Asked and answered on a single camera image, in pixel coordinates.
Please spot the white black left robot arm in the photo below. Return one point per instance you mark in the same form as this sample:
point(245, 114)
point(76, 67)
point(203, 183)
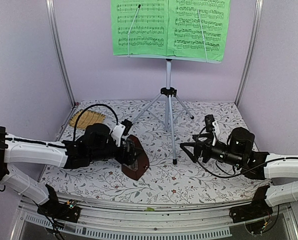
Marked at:
point(97, 142)

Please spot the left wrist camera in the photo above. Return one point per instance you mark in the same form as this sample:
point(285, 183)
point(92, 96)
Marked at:
point(121, 130)

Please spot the aluminium front rail frame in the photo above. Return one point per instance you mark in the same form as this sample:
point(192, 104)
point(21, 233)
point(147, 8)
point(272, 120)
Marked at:
point(104, 219)

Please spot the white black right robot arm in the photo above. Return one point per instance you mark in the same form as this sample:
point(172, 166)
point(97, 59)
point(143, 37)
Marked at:
point(255, 165)

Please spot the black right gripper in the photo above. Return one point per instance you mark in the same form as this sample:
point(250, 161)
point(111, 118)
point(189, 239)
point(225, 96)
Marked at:
point(199, 146)

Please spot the woven bamboo tray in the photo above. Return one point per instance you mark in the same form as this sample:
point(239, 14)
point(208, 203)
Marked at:
point(88, 118)

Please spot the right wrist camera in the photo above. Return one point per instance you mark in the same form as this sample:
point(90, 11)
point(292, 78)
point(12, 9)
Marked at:
point(212, 127)

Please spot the dark red metronome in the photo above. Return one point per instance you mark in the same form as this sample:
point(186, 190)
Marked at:
point(141, 165)

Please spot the aluminium corner post left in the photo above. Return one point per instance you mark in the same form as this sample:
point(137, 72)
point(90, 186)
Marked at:
point(58, 49)

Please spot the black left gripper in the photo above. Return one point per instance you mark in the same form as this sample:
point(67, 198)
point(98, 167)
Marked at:
point(130, 159)

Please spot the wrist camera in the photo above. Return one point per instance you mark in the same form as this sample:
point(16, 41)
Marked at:
point(212, 127)
point(121, 130)

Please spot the green sheet music stack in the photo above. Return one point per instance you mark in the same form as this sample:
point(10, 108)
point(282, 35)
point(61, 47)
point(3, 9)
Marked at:
point(198, 29)

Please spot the green sheet music page one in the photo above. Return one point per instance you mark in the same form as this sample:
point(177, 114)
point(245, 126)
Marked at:
point(139, 27)

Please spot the aluminium corner post right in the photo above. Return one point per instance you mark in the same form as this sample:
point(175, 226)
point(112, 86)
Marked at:
point(249, 57)

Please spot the aluminium corner post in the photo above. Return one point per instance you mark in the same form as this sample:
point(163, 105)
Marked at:
point(249, 57)
point(58, 49)

